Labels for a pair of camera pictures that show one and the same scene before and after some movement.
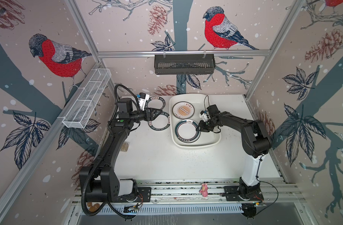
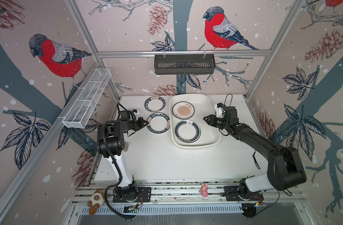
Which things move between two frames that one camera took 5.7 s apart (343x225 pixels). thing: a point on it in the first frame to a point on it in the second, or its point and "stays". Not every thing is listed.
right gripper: x=202 y=127 to x=212 y=121
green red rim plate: x=185 y=131 stays
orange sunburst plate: x=182 y=110 stays
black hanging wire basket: x=184 y=64 stays
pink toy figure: x=204 y=190 stays
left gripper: x=149 y=117 to x=140 y=121
